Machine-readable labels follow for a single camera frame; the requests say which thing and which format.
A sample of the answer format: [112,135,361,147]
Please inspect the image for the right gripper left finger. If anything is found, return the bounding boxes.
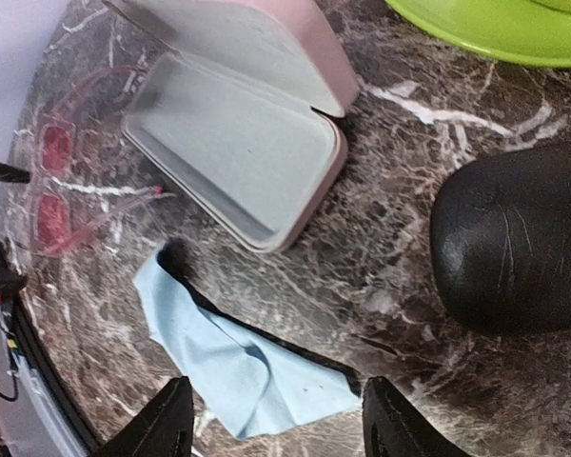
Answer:
[92,376,194,457]

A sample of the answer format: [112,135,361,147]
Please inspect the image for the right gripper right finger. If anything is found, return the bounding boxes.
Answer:
[363,376,469,457]

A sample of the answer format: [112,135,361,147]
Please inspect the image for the blue cleaning cloth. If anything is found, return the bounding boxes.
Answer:
[133,248,360,440]

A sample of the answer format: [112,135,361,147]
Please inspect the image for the pink glasses case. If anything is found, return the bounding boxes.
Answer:
[110,1,359,252]

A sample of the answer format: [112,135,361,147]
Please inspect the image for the pink sunglasses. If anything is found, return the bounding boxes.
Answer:
[28,65,174,258]

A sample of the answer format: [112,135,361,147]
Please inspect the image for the black glasses case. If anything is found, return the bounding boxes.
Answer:
[429,142,571,335]

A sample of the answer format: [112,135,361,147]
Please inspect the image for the green plate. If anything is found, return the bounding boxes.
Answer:
[387,1,571,68]

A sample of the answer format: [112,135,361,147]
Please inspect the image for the black table front rail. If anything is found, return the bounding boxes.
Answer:
[9,295,102,456]

